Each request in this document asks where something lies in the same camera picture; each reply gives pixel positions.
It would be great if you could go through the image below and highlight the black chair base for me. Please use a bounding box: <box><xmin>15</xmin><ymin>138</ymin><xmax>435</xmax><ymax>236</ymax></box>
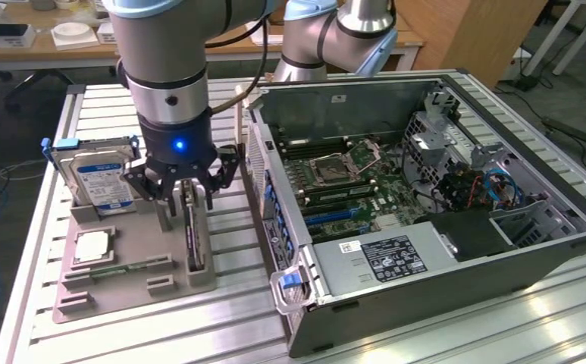
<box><xmin>0</xmin><ymin>67</ymin><xmax>122</xmax><ymax>113</ymax></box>

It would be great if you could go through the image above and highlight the metal disk bay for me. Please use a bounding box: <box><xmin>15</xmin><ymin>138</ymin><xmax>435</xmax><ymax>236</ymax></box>
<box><xmin>487</xmin><ymin>199</ymin><xmax>580</xmax><ymax>248</ymax></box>

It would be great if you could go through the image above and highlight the hard disk in blue carrier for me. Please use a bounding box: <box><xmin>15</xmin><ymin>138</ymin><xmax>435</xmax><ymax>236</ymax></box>
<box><xmin>41</xmin><ymin>134</ymin><xmax>145</xmax><ymax>218</ymax></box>

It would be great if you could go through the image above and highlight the silver CPU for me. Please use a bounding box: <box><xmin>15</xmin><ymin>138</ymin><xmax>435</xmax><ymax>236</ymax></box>
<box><xmin>74</xmin><ymin>231</ymin><xmax>114</xmax><ymax>262</ymax></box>

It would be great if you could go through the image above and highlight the blue wire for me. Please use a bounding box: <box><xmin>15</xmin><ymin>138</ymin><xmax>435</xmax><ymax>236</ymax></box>
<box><xmin>482</xmin><ymin>170</ymin><xmax>526</xmax><ymax>208</ymax></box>

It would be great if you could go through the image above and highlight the white paper stack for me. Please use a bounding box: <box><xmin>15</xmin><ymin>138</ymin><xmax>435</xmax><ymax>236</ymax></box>
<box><xmin>251</xmin><ymin>18</ymin><xmax>287</xmax><ymax>46</ymax></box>

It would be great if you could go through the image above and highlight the metal socket cover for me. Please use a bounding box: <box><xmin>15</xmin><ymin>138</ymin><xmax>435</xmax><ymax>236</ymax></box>
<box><xmin>342</xmin><ymin>138</ymin><xmax>383</xmax><ymax>170</ymax></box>

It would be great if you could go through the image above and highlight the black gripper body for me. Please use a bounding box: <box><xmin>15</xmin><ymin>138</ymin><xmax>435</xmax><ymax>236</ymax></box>
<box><xmin>137</xmin><ymin>108</ymin><xmax>219</xmax><ymax>170</ymax></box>

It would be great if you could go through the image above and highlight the green graphics card with fan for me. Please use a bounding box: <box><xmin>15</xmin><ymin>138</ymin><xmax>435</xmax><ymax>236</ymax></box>
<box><xmin>178</xmin><ymin>178</ymin><xmax>207</xmax><ymax>272</ymax></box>

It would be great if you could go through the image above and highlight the small white cardboard box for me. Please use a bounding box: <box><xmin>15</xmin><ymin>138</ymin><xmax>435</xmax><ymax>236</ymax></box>
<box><xmin>95</xmin><ymin>21</ymin><xmax>118</xmax><ymax>44</ymax></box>

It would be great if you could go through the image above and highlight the wooden cabinet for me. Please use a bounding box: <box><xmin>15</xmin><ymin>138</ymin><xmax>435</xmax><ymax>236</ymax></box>
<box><xmin>398</xmin><ymin>0</ymin><xmax>550</xmax><ymax>83</ymax></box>

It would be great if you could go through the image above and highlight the open black PC case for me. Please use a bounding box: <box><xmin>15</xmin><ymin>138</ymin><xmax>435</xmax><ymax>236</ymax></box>
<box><xmin>234</xmin><ymin>72</ymin><xmax>586</xmax><ymax>359</ymax></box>

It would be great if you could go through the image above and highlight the white box with black lid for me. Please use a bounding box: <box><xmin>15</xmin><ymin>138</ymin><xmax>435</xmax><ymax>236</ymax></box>
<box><xmin>0</xmin><ymin>23</ymin><xmax>37</xmax><ymax>49</ymax></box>

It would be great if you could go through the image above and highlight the perforated metal drive cage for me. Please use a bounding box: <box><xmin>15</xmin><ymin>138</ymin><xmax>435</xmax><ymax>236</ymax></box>
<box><xmin>402</xmin><ymin>89</ymin><xmax>475</xmax><ymax>198</ymax></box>

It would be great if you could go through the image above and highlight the white table frame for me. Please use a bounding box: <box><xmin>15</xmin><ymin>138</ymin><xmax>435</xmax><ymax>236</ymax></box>
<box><xmin>522</xmin><ymin>0</ymin><xmax>586</xmax><ymax>103</ymax></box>

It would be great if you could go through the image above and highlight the green RAM stick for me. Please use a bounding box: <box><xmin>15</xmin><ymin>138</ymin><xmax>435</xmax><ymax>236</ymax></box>
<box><xmin>90</xmin><ymin>263</ymin><xmax>147</xmax><ymax>277</ymax></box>

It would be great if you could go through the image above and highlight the red wire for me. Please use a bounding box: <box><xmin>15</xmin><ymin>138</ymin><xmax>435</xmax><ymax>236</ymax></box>
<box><xmin>467</xmin><ymin>174</ymin><xmax>482</xmax><ymax>206</ymax></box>

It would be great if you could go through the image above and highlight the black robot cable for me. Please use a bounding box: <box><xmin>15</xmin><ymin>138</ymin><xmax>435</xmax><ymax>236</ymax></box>
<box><xmin>203</xmin><ymin>0</ymin><xmax>274</xmax><ymax>115</ymax></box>

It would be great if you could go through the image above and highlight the blue expansion slot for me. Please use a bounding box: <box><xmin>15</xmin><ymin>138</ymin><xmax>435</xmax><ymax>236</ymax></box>
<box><xmin>305</xmin><ymin>209</ymin><xmax>358</xmax><ymax>225</ymax></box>

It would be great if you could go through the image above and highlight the installed RAM stick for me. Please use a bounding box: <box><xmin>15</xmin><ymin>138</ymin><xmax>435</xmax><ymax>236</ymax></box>
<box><xmin>302</xmin><ymin>185</ymin><xmax>378</xmax><ymax>206</ymax></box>

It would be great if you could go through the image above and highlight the grey power supply unit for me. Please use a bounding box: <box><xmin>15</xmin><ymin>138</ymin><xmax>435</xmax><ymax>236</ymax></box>
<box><xmin>311</xmin><ymin>221</ymin><xmax>461</xmax><ymax>297</ymax></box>

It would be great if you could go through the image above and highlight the CPU socket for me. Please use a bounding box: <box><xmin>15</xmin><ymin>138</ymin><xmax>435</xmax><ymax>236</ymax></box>
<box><xmin>307</xmin><ymin>153</ymin><xmax>358</xmax><ymax>187</ymax></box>

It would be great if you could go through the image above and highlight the wooden desk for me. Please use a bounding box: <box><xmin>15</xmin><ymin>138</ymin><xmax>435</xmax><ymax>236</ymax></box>
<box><xmin>0</xmin><ymin>0</ymin><xmax>425</xmax><ymax>83</ymax></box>

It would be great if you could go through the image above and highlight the green motherboard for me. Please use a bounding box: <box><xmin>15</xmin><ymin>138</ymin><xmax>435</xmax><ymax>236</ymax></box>
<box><xmin>275</xmin><ymin>130</ymin><xmax>429</xmax><ymax>243</ymax></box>

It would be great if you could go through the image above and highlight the grey parts rack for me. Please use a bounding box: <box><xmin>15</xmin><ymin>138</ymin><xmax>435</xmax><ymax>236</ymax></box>
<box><xmin>53</xmin><ymin>181</ymin><xmax>218</xmax><ymax>324</ymax></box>

